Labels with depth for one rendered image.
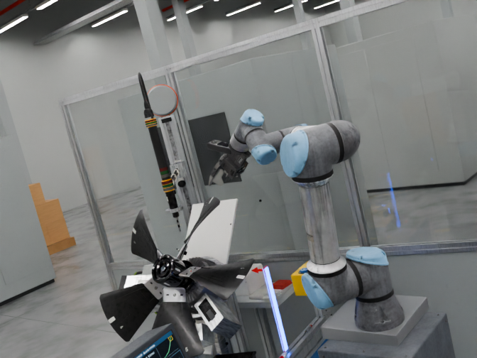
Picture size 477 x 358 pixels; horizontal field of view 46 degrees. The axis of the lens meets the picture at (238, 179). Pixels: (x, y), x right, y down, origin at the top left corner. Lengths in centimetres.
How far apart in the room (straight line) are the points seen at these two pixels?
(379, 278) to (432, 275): 91
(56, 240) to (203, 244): 799
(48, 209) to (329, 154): 910
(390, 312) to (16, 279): 659
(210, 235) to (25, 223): 559
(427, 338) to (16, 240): 666
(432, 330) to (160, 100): 172
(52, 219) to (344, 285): 901
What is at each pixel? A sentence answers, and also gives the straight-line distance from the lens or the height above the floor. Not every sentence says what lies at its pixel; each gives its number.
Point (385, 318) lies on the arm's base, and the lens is 178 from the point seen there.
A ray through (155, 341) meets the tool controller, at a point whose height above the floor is 124.
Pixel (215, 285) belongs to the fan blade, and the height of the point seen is 116.
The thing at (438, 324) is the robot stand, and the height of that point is 100.
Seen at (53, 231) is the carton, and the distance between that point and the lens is 1045.
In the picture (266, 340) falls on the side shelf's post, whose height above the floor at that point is 61.
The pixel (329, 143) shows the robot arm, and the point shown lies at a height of 162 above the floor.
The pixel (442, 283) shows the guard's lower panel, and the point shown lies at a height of 82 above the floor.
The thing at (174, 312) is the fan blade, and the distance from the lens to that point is 226.
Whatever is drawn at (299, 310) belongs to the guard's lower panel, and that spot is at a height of 69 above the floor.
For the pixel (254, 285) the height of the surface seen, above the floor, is 89.
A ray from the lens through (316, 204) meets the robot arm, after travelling 157.
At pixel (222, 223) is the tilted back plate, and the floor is 127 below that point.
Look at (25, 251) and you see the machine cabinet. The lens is 799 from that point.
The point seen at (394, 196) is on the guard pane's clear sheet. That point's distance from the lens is 257.
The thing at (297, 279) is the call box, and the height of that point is 105.
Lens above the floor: 180
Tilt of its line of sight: 8 degrees down
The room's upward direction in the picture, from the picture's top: 14 degrees counter-clockwise
